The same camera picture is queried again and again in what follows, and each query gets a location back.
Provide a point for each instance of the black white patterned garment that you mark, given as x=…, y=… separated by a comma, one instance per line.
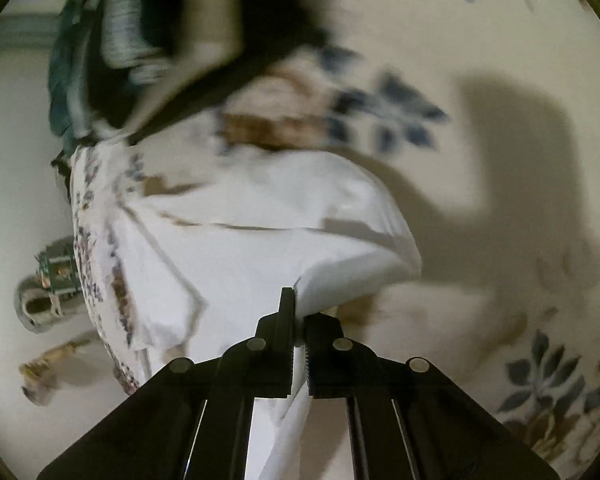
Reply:
x=137, y=66

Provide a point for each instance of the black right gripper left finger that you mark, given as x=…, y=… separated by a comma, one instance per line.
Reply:
x=191, y=420

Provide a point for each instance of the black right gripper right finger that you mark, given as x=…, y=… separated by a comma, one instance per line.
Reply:
x=408, y=420

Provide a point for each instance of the floral bed sheet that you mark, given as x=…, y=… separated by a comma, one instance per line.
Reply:
x=482, y=117

